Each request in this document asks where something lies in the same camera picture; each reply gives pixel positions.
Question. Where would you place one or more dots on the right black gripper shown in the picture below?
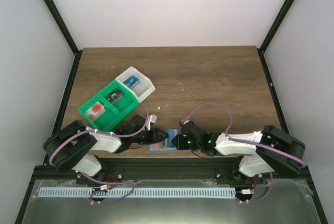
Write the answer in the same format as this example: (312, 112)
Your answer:
(181, 140)

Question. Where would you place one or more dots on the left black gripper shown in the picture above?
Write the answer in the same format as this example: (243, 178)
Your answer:
(151, 135)

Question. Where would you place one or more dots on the blue leather card holder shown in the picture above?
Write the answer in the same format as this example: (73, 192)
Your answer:
(166, 148)

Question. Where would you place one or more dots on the blue VIP credit card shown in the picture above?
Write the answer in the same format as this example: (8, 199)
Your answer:
(171, 134)

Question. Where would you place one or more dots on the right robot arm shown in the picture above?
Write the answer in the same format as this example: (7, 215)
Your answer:
(265, 151)

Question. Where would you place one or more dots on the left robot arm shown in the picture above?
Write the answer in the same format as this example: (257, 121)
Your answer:
(69, 148)

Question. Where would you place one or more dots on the red card in holder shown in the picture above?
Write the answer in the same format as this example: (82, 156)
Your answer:
(157, 146)

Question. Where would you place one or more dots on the black card stack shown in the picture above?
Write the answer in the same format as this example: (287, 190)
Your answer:
(114, 96)

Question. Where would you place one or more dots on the blue VIP card stack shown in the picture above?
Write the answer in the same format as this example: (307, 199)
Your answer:
(131, 81)

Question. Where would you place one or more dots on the red white card stack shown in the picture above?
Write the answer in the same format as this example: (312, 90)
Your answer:
(95, 111)

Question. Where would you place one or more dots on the white plastic bin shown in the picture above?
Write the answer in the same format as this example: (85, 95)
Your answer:
(141, 91)

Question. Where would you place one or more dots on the green plastic bin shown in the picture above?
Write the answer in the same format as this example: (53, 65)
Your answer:
(126, 103)
(108, 120)

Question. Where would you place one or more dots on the green plastic bin front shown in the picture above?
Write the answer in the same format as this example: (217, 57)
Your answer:
(108, 120)

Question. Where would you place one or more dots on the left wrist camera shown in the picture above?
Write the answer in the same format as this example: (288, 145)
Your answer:
(151, 121)

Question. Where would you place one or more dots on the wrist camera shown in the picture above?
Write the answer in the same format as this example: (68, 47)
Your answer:
(183, 122)
(151, 121)

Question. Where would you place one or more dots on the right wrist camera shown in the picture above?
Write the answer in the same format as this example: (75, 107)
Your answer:
(183, 122)

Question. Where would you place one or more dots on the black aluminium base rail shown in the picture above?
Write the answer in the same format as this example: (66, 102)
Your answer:
(218, 169)

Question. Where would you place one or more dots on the light blue cable duct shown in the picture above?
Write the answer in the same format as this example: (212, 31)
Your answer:
(141, 192)

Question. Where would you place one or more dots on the right black frame post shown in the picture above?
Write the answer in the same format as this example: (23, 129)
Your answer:
(287, 4)

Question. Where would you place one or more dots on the black frame post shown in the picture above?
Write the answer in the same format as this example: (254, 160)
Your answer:
(287, 4)
(61, 25)

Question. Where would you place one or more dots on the left black frame post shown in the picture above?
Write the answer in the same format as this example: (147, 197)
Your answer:
(61, 25)

